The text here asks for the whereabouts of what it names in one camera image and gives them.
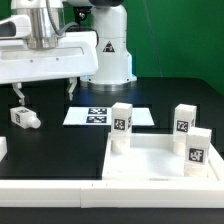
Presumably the white fence wall rail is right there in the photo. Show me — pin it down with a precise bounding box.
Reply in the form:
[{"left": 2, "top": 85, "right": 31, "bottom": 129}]
[{"left": 0, "top": 178, "right": 224, "bottom": 208}]

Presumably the white sheet with tags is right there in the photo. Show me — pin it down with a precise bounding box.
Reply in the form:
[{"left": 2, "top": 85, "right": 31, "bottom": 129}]
[{"left": 63, "top": 107, "right": 154, "bottom": 126}]

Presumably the white block left edge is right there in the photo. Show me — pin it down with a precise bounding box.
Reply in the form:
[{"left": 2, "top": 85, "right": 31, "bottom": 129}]
[{"left": 0, "top": 137, "right": 7, "bottom": 162}]

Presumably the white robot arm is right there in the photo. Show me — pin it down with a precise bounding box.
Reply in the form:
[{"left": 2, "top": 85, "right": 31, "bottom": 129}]
[{"left": 0, "top": 0, "right": 137, "bottom": 103}]

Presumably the white square table top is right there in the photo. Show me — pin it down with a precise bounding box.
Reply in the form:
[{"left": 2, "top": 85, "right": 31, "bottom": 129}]
[{"left": 102, "top": 133, "right": 224, "bottom": 182}]

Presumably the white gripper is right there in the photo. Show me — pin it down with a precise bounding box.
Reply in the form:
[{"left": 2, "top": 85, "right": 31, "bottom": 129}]
[{"left": 0, "top": 15, "right": 98, "bottom": 106}]

